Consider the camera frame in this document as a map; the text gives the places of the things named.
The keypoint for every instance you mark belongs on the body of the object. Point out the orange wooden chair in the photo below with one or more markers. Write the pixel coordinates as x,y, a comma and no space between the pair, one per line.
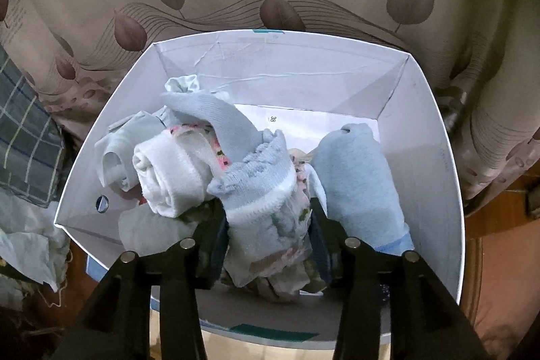
501,285

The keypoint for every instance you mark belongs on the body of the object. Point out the pale blue underwear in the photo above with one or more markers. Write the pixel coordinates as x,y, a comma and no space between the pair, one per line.
114,152

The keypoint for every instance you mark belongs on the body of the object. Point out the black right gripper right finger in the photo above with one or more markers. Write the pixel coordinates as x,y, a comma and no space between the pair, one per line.
425,320

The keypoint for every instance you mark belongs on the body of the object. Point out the beige leaf-print curtain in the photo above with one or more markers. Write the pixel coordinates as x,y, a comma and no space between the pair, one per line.
480,57

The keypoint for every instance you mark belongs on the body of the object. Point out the grey floral lace underwear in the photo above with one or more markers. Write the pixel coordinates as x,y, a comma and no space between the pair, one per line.
265,195

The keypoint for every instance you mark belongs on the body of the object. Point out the white patterned underwear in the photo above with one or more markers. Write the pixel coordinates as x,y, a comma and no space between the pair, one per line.
146,233

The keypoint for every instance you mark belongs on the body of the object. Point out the white cardboard storage box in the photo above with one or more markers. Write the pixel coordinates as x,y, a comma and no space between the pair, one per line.
304,85

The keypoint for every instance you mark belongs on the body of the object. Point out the green plaid fabric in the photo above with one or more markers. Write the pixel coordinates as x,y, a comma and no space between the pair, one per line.
33,152

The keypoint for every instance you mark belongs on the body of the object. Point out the white crumpled fabric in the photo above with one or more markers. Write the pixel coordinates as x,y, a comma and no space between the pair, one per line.
33,246

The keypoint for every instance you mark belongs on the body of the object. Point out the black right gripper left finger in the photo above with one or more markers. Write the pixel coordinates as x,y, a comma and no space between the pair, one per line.
115,321

